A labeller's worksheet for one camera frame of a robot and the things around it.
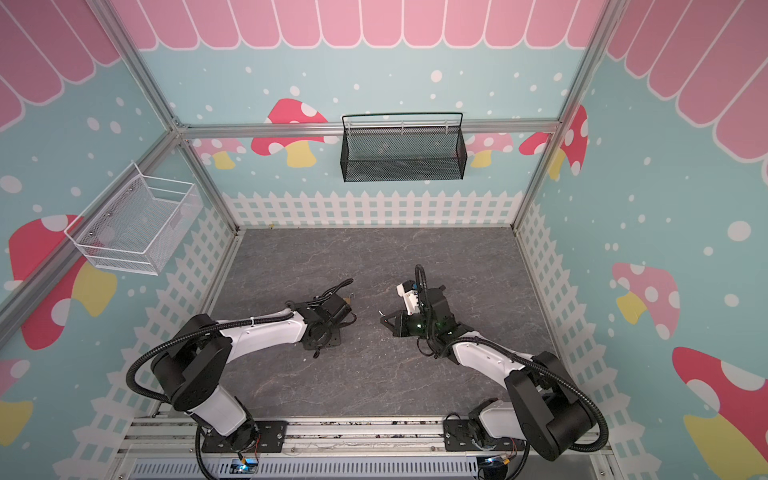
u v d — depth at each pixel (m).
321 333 0.68
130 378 0.43
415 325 0.73
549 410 0.42
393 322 0.80
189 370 0.46
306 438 0.76
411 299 0.78
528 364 0.46
